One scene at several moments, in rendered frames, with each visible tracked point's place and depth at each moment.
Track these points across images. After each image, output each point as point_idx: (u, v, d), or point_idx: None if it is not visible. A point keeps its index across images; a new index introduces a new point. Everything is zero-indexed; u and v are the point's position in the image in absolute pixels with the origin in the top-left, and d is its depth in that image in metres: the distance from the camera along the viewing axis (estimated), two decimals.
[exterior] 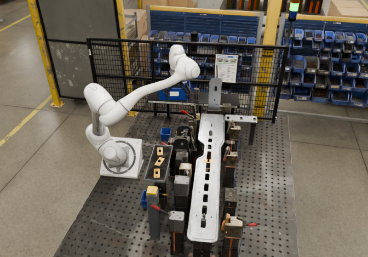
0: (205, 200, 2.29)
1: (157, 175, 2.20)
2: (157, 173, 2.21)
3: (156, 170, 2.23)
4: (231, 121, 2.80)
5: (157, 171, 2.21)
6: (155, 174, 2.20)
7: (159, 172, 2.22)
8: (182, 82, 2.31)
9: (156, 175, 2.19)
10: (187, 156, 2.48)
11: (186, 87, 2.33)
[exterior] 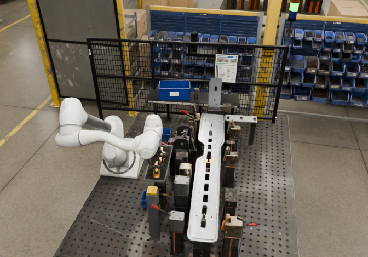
0: (205, 200, 2.29)
1: (157, 175, 2.20)
2: (157, 173, 2.20)
3: (155, 170, 2.23)
4: (231, 121, 2.80)
5: (157, 171, 2.21)
6: (155, 174, 2.20)
7: (159, 172, 2.22)
8: (160, 151, 2.10)
9: (156, 175, 2.19)
10: (187, 156, 2.48)
11: (162, 158, 2.13)
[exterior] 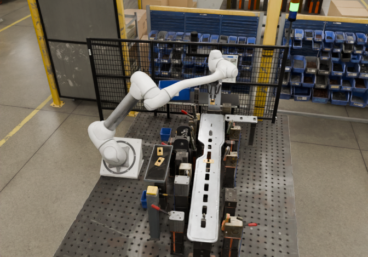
0: (205, 200, 2.29)
1: (213, 102, 2.78)
2: (213, 102, 2.79)
3: (212, 100, 2.82)
4: (231, 121, 2.80)
5: (213, 100, 2.80)
6: (211, 102, 2.79)
7: None
8: (218, 81, 2.68)
9: (212, 103, 2.78)
10: (187, 156, 2.48)
11: (218, 87, 2.71)
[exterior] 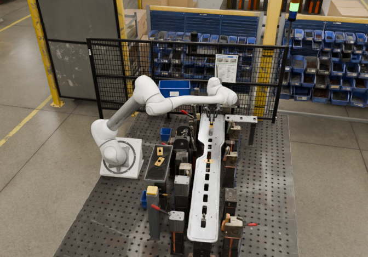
0: (205, 200, 2.29)
1: (212, 125, 2.91)
2: (211, 125, 2.92)
3: (211, 123, 2.95)
4: (231, 121, 2.80)
5: (212, 123, 2.93)
6: (210, 125, 2.92)
7: (213, 124, 2.93)
8: (216, 107, 2.81)
9: (211, 126, 2.91)
10: (187, 156, 2.48)
11: (217, 112, 2.83)
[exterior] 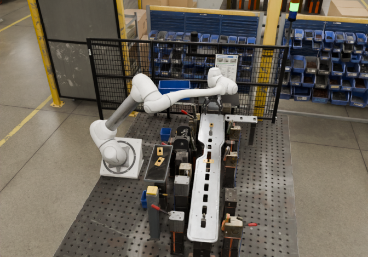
0: (205, 200, 2.29)
1: (212, 125, 2.91)
2: (212, 125, 2.92)
3: (211, 123, 2.95)
4: (231, 121, 2.80)
5: (212, 123, 2.93)
6: (211, 125, 2.92)
7: (213, 124, 2.93)
8: (217, 97, 2.76)
9: (211, 125, 2.91)
10: (187, 156, 2.48)
11: (220, 102, 2.78)
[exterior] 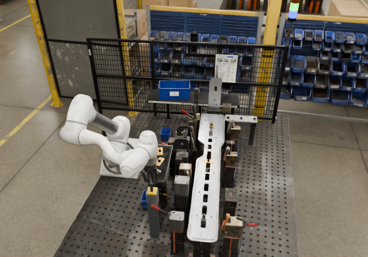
0: (205, 200, 2.29)
1: (212, 125, 2.91)
2: (212, 125, 2.92)
3: (211, 123, 2.95)
4: (231, 121, 2.80)
5: (212, 123, 2.93)
6: (211, 125, 2.92)
7: (213, 124, 2.93)
8: (155, 169, 1.98)
9: (211, 125, 2.91)
10: (187, 156, 2.48)
11: (156, 176, 2.01)
